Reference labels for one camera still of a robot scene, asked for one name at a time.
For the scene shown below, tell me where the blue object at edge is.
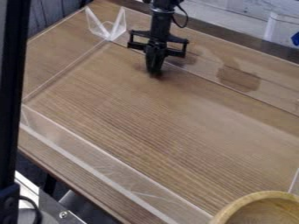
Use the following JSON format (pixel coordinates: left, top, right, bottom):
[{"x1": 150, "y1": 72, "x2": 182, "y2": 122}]
[{"x1": 292, "y1": 32, "x2": 299, "y2": 46}]

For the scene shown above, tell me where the black cable loop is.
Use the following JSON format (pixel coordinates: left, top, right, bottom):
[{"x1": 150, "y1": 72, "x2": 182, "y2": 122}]
[{"x1": 18, "y1": 195, "x2": 43, "y2": 224}]

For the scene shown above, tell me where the brown wooden bowl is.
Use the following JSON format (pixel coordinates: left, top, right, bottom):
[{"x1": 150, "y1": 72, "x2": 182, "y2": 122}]
[{"x1": 210, "y1": 191, "x2": 299, "y2": 224}]

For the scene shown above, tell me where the white container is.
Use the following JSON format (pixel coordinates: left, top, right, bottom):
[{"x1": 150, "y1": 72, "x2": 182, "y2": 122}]
[{"x1": 265, "y1": 12, "x2": 299, "y2": 49}]

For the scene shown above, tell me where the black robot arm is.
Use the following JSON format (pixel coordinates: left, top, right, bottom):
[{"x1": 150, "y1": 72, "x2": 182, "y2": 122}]
[{"x1": 127, "y1": 0, "x2": 190, "y2": 77}]

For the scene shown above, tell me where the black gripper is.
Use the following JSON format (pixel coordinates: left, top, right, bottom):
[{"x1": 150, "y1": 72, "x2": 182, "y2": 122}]
[{"x1": 127, "y1": 30, "x2": 190, "y2": 74}]

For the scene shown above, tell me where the grey metal bracket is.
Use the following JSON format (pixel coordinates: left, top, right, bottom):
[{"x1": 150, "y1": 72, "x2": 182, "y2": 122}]
[{"x1": 39, "y1": 191, "x2": 87, "y2": 224}]

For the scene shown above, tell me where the black foreground pole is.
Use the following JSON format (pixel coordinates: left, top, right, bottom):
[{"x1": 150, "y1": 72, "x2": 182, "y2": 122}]
[{"x1": 0, "y1": 0, "x2": 31, "y2": 224}]

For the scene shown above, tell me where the clear acrylic tray wall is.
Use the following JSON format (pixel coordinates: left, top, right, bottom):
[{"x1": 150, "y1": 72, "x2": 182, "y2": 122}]
[{"x1": 19, "y1": 1, "x2": 299, "y2": 224}]

